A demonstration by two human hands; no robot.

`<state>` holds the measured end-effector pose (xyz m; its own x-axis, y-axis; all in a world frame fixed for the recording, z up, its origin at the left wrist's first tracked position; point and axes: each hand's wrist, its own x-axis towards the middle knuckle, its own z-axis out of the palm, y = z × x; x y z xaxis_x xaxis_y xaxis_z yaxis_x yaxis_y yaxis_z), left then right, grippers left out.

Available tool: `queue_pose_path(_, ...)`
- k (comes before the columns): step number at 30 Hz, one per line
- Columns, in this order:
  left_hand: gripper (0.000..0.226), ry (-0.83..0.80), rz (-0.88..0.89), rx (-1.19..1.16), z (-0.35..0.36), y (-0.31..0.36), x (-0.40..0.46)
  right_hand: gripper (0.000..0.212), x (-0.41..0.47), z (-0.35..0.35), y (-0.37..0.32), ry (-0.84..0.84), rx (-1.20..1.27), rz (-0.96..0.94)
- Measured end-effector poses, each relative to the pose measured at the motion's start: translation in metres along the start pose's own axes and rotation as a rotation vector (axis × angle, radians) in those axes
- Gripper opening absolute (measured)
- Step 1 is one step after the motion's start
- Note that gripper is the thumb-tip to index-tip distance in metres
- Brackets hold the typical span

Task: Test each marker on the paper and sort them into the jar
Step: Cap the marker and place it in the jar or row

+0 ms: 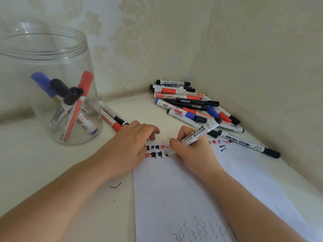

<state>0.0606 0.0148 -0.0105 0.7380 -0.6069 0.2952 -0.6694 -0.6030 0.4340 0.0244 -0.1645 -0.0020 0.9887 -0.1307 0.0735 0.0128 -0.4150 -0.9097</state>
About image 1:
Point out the person's right hand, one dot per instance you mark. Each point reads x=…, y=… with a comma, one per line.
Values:
x=202, y=161

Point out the person's left hand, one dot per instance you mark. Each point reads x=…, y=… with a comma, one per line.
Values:
x=126, y=153

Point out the white marker chunky black cap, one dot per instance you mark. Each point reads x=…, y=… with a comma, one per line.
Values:
x=72, y=97
x=59, y=86
x=199, y=134

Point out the red cap white barrel marker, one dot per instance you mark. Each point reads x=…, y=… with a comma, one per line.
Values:
x=116, y=126

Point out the worn white black-ended marker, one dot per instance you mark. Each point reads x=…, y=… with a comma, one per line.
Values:
x=111, y=112

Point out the long white black-cap marker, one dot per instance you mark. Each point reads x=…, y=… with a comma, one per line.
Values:
x=234, y=129
x=252, y=145

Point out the white paper sheet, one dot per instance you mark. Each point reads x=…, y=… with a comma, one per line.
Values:
x=171, y=199

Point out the pile of assorted markers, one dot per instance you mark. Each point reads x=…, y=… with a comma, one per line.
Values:
x=176, y=91

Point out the slim red striped marker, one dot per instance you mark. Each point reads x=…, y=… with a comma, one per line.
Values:
x=85, y=81

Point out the transparent plastic jar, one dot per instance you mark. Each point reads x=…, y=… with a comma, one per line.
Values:
x=73, y=60

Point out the blue cap gold label marker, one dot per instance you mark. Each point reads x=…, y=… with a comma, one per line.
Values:
x=40, y=79

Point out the person's right forearm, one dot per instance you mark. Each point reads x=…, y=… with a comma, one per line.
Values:
x=247, y=211

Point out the person's left forearm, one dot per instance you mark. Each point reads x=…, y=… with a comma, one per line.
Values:
x=50, y=204

